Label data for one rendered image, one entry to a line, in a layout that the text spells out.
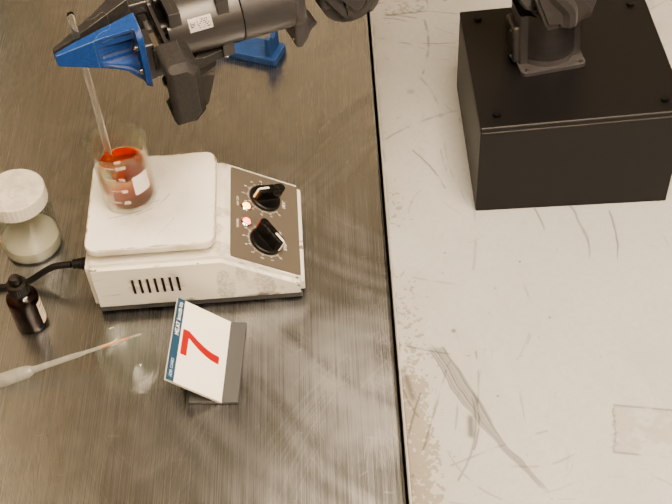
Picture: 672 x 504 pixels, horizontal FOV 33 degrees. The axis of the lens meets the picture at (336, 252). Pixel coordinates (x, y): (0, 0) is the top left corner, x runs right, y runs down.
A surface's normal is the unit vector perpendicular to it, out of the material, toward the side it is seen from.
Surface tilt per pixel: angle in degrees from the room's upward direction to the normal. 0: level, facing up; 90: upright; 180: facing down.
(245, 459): 0
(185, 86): 90
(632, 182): 90
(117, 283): 90
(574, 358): 0
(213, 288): 90
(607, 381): 0
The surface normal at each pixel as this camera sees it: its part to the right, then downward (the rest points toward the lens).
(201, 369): 0.61, -0.50
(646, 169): 0.03, 0.76
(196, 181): -0.05, -0.65
